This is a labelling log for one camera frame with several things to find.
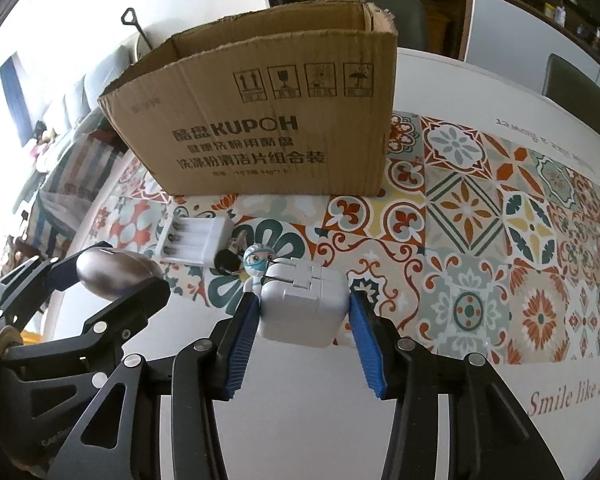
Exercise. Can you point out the dark chair at right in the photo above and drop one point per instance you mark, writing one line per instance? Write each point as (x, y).
(572, 90)

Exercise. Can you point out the grey sofa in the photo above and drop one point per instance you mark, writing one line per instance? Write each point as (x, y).
(66, 110)

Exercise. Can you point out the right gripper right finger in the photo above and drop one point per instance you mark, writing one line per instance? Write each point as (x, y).
(491, 435)

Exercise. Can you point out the white battery charger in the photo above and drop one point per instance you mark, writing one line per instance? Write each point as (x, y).
(194, 241)

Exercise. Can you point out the brown cardboard box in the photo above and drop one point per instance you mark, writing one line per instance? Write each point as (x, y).
(296, 99)

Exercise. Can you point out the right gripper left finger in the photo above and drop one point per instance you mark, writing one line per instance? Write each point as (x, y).
(118, 437)

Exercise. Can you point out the black handled floor tool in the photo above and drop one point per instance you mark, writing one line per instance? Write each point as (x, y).
(129, 18)

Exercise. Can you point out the striped fabric basket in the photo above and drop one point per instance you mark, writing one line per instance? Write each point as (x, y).
(67, 194)

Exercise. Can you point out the metallic egg-shaped device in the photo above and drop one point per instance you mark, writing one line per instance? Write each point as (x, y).
(111, 273)

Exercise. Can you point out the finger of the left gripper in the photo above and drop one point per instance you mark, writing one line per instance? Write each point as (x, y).
(103, 334)
(24, 290)

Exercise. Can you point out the white medic figurine keychain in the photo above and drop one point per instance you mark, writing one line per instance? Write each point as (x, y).
(255, 261)

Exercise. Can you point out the patterned tile table mat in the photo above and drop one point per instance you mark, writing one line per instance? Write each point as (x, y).
(472, 242)

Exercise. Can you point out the white power adapter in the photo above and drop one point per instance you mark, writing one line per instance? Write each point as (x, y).
(302, 303)

